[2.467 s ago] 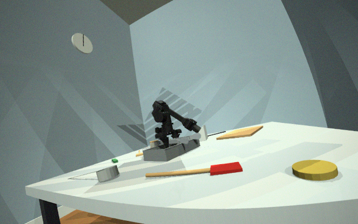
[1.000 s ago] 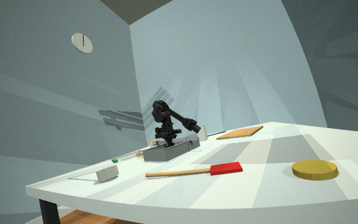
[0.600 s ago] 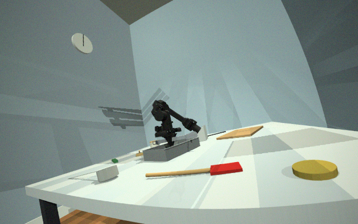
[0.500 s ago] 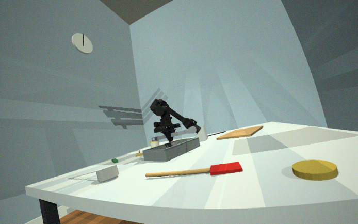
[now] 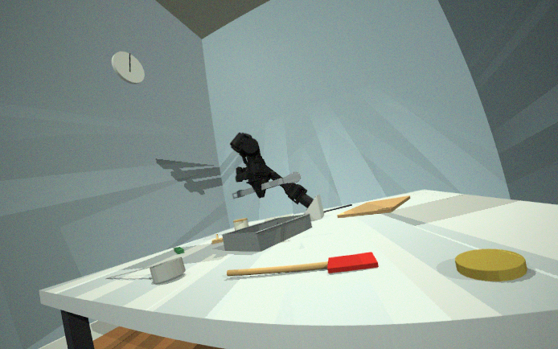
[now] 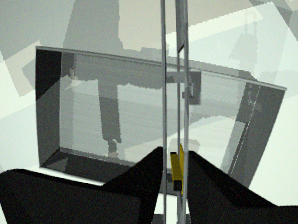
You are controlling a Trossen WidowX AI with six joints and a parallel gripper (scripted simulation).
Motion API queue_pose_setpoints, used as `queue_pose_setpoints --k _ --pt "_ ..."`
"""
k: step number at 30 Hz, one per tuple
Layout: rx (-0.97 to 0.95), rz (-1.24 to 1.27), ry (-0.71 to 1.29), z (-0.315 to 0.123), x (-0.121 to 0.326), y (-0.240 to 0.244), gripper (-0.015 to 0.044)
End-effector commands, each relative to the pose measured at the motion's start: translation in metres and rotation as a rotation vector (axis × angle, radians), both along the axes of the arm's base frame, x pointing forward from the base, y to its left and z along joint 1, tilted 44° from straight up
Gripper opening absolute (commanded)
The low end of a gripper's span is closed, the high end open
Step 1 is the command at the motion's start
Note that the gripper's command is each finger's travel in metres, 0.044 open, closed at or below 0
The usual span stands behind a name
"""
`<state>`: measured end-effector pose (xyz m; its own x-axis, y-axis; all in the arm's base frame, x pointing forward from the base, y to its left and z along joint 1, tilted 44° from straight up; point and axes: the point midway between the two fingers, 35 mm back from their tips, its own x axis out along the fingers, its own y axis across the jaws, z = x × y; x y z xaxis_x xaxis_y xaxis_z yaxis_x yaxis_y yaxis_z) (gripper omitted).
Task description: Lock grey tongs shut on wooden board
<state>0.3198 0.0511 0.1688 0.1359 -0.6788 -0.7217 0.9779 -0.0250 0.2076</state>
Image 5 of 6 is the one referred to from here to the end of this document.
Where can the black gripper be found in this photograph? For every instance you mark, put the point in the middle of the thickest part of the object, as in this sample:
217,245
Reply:
256,175

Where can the wooden board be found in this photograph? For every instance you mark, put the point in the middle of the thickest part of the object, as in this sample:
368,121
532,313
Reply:
375,207

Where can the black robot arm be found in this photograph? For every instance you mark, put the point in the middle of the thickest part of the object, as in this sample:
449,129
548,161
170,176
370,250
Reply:
248,147

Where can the red spatula with wooden handle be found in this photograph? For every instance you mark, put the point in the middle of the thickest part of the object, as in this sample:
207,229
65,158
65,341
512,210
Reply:
334,264

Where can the yellow flat disc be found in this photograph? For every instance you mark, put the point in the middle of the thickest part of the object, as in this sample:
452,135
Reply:
482,264

